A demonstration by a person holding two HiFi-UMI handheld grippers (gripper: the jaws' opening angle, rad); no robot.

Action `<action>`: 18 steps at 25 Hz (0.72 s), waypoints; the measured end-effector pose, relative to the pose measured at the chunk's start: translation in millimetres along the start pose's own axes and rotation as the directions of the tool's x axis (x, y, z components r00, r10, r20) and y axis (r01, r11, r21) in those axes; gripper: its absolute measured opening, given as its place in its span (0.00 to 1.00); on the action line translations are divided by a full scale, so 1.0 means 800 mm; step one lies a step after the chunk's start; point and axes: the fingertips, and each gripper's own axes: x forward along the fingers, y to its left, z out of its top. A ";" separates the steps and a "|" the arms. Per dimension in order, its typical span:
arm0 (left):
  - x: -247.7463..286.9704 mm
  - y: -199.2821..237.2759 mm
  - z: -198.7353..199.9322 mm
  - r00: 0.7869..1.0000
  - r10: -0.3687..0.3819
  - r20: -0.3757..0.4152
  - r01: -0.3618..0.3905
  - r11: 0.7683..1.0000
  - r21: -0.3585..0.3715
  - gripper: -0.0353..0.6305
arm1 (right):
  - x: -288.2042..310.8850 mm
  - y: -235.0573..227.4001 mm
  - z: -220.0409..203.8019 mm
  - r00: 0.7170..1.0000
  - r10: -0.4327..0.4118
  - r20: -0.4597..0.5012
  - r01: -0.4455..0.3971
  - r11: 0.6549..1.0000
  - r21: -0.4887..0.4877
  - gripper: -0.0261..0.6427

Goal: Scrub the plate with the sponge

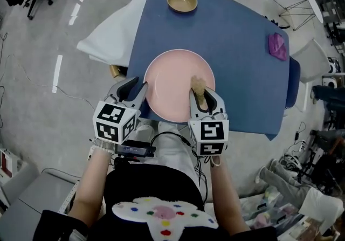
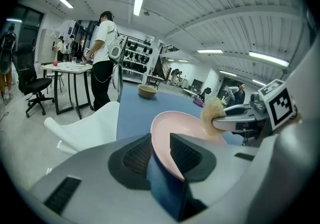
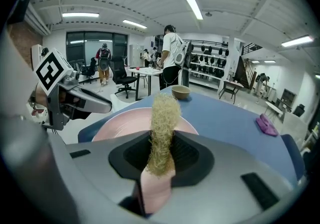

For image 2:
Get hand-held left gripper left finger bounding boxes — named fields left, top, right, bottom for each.
left=29, top=132, right=182, bottom=224

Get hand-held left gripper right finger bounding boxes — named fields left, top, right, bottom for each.
left=169, top=132, right=283, bottom=224

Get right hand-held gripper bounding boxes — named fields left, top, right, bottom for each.
left=211, top=79, right=295, bottom=141

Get beige sponge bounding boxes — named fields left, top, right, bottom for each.
left=200, top=97, right=227, bottom=138

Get pink big plate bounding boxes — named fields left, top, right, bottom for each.
left=149, top=110, right=228, bottom=181

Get person's right forearm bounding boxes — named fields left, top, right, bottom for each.
left=274, top=110, right=303, bottom=135

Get black office chair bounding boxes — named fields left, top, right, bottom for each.
left=11, top=42, right=56, bottom=119
left=198, top=87, right=213, bottom=102

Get purple cloth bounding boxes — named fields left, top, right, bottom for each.
left=192, top=98, right=207, bottom=108

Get white plastic chair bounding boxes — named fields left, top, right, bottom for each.
left=43, top=101, right=121, bottom=155

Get blue tablecloth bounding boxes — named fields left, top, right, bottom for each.
left=116, top=85, right=242, bottom=221

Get black metal staircase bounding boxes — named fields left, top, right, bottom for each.
left=152, top=44, right=181, bottom=81

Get small dark wooden table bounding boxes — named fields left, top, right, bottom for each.
left=145, top=74, right=165, bottom=90

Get tan bowl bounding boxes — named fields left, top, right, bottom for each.
left=137, top=84, right=159, bottom=100

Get white table with black legs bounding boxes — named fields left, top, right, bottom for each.
left=39, top=61, right=94, bottom=120

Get white shelf of black items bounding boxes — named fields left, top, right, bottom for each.
left=121, top=35, right=155, bottom=76

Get white lockers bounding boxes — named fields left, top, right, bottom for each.
left=39, top=28, right=61, bottom=65

